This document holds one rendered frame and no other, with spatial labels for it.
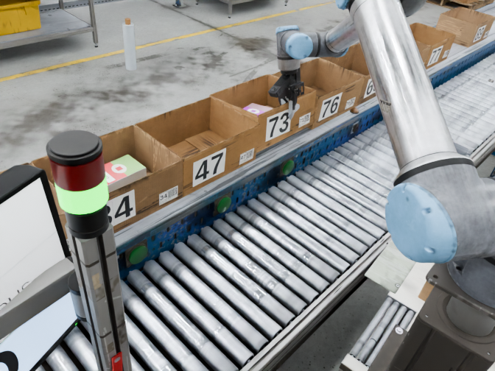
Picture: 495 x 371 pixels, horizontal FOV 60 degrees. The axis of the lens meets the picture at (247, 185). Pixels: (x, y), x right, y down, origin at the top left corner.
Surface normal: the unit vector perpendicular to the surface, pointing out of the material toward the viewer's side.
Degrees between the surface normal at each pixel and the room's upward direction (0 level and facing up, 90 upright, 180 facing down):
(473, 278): 71
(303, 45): 78
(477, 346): 0
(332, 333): 0
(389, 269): 0
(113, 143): 89
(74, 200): 90
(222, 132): 89
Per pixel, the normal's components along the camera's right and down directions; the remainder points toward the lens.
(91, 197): 0.63, 0.53
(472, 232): 0.19, 0.15
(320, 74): -0.68, 0.40
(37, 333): 0.91, 0.27
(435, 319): 0.10, -0.78
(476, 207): 0.15, -0.33
